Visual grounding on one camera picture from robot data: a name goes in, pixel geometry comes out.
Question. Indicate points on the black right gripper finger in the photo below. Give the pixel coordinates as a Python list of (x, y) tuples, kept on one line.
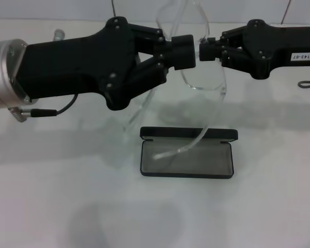
[(155, 72), (180, 45)]

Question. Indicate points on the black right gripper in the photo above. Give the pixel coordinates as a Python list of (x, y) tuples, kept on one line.
[(279, 46)]

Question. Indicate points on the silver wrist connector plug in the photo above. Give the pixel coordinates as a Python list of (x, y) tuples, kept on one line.
[(59, 34)]

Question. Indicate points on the clear plastic glasses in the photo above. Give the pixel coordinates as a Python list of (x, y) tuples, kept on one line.
[(196, 87)]

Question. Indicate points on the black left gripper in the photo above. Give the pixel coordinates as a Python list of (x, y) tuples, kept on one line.
[(67, 67)]

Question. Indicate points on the black glasses case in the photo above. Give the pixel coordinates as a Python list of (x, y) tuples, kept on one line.
[(209, 165)]

